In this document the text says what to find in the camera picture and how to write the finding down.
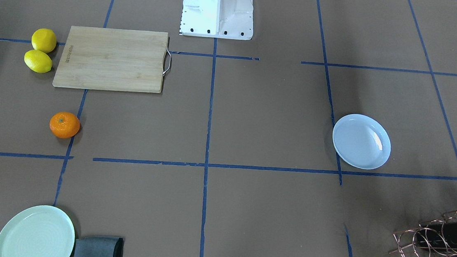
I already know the grey folded cloth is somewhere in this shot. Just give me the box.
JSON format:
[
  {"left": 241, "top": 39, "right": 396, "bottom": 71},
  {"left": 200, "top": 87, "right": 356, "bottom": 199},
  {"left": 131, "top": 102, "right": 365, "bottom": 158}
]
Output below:
[{"left": 73, "top": 236, "right": 124, "bottom": 257}]

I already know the orange mandarin fruit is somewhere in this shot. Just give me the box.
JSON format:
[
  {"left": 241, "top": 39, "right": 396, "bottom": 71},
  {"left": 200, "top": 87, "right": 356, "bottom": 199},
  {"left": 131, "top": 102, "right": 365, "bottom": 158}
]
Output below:
[{"left": 49, "top": 111, "right": 81, "bottom": 139}]

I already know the yellow lemon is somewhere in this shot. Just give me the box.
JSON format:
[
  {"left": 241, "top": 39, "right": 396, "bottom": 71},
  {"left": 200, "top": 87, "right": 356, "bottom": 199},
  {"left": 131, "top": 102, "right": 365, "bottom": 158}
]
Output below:
[
  {"left": 24, "top": 50, "right": 53, "bottom": 73},
  {"left": 30, "top": 28, "right": 57, "bottom": 53}
]

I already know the light blue plate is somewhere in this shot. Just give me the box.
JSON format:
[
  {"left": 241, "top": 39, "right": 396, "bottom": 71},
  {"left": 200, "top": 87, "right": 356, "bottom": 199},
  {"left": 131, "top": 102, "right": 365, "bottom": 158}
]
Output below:
[{"left": 332, "top": 114, "right": 391, "bottom": 170}]

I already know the pale green plate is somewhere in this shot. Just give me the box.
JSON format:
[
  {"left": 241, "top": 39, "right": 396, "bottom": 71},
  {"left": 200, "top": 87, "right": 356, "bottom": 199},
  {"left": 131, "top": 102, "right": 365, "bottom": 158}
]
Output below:
[{"left": 0, "top": 205, "right": 75, "bottom": 257}]

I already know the bamboo cutting board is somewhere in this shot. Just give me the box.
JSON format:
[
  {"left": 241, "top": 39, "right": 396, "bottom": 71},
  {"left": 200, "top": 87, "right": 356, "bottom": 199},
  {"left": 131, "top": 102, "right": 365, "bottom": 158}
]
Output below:
[{"left": 52, "top": 26, "right": 172, "bottom": 94}]

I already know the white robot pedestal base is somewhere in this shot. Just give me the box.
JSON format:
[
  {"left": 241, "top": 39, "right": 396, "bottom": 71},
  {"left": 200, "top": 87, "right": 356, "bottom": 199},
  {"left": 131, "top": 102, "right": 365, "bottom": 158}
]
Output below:
[{"left": 179, "top": 0, "right": 254, "bottom": 40}]

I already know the upper dark wine bottle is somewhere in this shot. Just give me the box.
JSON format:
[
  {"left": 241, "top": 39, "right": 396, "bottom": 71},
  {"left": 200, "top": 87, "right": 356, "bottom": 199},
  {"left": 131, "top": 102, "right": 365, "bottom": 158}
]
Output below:
[{"left": 416, "top": 222, "right": 457, "bottom": 251}]

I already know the upper yellow lemon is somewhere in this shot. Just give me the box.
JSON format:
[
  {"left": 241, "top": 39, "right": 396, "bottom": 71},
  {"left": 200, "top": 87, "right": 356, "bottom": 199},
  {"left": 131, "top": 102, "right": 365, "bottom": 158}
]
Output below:
[{"left": 30, "top": 28, "right": 57, "bottom": 53}]

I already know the lower yellow lemon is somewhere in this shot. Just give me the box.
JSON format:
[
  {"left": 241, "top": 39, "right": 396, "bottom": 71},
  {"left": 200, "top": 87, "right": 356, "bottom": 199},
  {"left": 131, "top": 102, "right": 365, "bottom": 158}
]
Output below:
[{"left": 24, "top": 50, "right": 53, "bottom": 73}]

